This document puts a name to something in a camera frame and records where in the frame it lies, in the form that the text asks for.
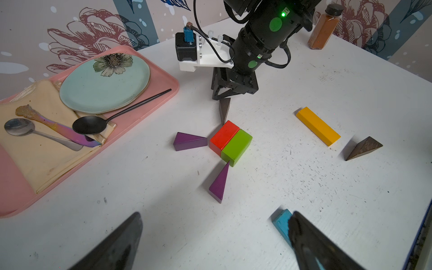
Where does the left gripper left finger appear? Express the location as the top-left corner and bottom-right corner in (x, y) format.
(71, 212), (143, 270)

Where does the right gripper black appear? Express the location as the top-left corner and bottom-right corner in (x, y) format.
(211, 67), (259, 100)

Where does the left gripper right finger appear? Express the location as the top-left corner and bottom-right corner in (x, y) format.
(288, 211), (363, 270)

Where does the brown triangle block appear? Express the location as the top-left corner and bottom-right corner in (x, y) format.
(345, 136), (383, 161)
(219, 98), (231, 125)

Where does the teal long block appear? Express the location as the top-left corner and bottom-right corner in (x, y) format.
(271, 209), (293, 248)

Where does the red rectangular block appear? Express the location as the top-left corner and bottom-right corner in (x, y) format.
(209, 120), (240, 156)

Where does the green rectangular block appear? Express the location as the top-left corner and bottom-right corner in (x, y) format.
(220, 129), (253, 167)

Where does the purple triangle block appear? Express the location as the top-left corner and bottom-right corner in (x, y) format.
(209, 162), (230, 204)
(173, 132), (208, 151)

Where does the orange long block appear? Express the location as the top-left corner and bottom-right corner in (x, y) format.
(296, 107), (341, 147)

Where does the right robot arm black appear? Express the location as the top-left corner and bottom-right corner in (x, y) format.
(211, 0), (320, 100)

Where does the pink tray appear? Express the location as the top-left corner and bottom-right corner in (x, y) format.
(0, 45), (180, 219)

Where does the brown spice jar black lid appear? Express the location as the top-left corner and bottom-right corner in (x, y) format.
(308, 3), (344, 50)

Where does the light green plate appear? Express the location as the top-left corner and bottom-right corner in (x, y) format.
(60, 53), (150, 114)

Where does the black ladle spoon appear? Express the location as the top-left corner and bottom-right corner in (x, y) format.
(72, 89), (172, 135)

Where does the beige napkin on tray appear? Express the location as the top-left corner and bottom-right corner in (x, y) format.
(1, 80), (102, 194)

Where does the silver spoon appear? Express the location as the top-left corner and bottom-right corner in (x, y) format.
(4, 118), (83, 151)

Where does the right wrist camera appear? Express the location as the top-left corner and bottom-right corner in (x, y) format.
(175, 22), (235, 72)

